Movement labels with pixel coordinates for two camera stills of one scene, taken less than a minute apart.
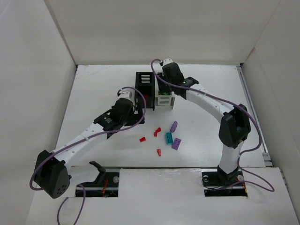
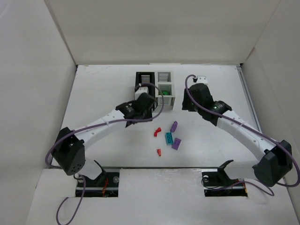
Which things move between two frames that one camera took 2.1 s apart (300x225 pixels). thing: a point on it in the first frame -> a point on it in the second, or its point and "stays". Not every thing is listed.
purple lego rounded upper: [174, 126] stays
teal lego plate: [169, 138] stays
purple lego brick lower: [176, 143] stays
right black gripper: [164, 85] -> [186, 103]
